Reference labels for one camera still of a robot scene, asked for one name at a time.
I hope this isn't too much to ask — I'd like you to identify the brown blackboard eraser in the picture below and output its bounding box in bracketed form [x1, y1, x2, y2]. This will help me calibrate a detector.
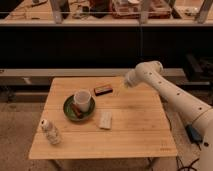
[94, 85, 113, 96]

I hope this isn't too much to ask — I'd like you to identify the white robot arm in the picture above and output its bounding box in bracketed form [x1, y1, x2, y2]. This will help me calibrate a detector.
[124, 61, 213, 171]

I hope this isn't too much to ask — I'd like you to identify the white ceramic cup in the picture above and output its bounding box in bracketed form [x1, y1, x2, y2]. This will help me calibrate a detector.
[74, 89, 91, 112]

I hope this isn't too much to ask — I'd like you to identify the wooden folding table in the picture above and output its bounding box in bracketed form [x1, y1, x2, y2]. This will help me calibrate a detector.
[29, 77, 177, 159]

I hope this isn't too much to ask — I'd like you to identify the brown stick on plate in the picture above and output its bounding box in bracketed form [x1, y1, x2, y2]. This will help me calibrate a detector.
[71, 103, 83, 119]

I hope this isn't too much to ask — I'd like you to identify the green plate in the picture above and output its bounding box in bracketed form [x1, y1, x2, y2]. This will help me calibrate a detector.
[63, 95, 95, 122]

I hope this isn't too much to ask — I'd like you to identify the black foot pedal box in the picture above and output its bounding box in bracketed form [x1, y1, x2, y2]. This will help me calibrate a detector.
[185, 125, 202, 143]

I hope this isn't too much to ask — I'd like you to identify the white plastic bottle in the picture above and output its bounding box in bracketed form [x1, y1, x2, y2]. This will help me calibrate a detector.
[41, 119, 61, 145]

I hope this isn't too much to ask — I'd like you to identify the wooden workbench shelf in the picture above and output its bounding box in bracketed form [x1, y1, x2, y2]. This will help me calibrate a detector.
[0, 0, 213, 27]

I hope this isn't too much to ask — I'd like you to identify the black cable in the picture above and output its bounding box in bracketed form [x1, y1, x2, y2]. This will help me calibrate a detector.
[175, 141, 204, 171]

